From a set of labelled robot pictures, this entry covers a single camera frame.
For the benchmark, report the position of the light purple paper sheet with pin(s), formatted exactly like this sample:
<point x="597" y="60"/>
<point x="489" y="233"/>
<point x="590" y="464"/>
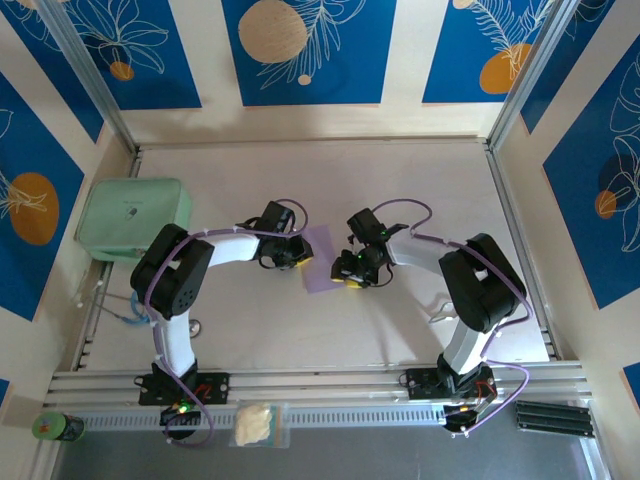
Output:
<point x="320" y="275"/>

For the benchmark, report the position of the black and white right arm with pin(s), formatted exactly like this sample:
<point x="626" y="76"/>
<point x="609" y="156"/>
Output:
<point x="480" y="285"/>

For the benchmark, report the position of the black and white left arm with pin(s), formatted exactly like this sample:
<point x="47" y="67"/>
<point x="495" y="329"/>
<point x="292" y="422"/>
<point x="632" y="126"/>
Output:
<point x="175" y="280"/>

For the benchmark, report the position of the blue tube stethoscope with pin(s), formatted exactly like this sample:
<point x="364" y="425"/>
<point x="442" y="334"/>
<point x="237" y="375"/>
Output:
<point x="196" y="327"/>

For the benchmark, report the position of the mint green lidded container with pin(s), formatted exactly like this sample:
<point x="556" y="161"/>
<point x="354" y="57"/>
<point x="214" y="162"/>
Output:
<point x="125" y="210"/>

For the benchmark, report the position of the clear bag with pale contents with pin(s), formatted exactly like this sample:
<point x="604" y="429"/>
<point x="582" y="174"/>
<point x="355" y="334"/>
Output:
<point x="257" y="425"/>

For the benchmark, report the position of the black connector board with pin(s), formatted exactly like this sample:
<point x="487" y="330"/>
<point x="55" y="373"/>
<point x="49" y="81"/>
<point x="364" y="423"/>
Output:
<point x="177" y="415"/>
<point x="465" y="417"/>

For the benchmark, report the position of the black ridged block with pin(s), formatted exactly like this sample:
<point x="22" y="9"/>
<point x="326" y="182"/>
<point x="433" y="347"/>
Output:
<point x="552" y="419"/>

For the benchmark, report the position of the green lidded can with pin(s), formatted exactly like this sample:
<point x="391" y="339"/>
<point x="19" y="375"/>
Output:
<point x="57" y="427"/>

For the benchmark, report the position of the aluminium frame rail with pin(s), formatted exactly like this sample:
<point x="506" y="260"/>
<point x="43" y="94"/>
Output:
<point x="310" y="380"/>

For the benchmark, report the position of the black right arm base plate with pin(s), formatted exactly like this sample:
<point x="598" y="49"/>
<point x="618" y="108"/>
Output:
<point x="420" y="382"/>

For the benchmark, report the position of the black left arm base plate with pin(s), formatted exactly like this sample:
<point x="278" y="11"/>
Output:
<point x="215" y="387"/>

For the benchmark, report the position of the blue floral wall poster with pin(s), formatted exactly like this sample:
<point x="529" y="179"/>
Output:
<point x="160" y="60"/>
<point x="350" y="60"/>
<point x="575" y="225"/>
<point x="450" y="50"/>
<point x="30" y="150"/>

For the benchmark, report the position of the aluminium frame post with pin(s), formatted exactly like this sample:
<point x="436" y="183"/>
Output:
<point x="85" y="75"/>
<point x="530" y="75"/>

